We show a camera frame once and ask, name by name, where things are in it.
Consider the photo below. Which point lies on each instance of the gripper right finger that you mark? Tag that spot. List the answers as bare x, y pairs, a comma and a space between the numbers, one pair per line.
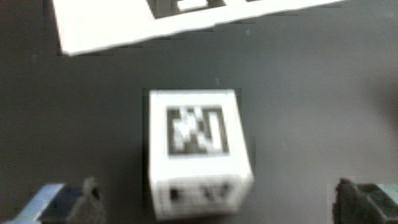
367, 203

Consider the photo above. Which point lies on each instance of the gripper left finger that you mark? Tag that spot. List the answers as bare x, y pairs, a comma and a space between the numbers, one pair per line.
65, 204

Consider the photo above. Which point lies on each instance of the white chair leg cube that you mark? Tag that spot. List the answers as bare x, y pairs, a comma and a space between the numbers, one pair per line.
200, 168

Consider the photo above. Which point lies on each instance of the white marker base sheet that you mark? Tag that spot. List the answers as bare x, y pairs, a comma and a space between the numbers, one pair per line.
107, 23

